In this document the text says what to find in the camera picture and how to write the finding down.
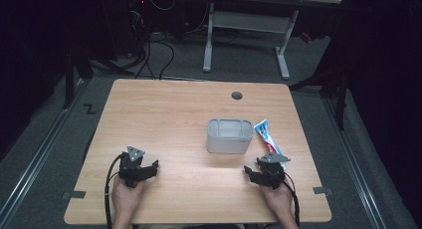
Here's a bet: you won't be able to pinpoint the black floor cables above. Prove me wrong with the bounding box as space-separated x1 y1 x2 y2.
132 31 176 81

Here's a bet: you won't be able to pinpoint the white blue red toothpaste tube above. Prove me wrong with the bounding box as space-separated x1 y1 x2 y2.
253 118 289 171

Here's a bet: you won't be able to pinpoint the dark computer case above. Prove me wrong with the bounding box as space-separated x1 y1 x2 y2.
127 0 151 59

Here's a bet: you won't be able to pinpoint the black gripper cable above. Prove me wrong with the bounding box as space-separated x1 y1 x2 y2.
104 153 124 229
282 172 302 229

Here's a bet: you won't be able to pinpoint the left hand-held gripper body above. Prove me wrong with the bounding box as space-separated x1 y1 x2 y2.
117 145 147 189

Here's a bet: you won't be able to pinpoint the person's left hand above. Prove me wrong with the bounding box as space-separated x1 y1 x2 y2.
111 178 144 220

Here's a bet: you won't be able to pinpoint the metal floor rail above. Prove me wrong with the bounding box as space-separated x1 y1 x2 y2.
322 96 390 229
0 79 88 225

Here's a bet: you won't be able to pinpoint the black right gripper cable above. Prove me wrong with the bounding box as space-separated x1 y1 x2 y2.
282 172 302 229

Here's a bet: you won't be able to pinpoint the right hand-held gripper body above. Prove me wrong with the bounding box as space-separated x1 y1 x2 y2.
257 152 292 190

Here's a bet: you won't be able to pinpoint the person's right hand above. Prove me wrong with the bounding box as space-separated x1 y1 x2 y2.
259 182 295 218

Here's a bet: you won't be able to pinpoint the wooden desk with grey frame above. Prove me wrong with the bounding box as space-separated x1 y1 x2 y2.
202 0 342 81

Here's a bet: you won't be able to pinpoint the grey toothbrush holder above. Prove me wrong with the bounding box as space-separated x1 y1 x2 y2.
206 117 255 155

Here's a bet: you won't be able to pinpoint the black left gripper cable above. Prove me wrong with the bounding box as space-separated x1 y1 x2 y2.
104 153 124 229

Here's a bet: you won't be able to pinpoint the black metal stand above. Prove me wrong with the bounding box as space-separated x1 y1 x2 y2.
288 64 350 130
62 44 96 111

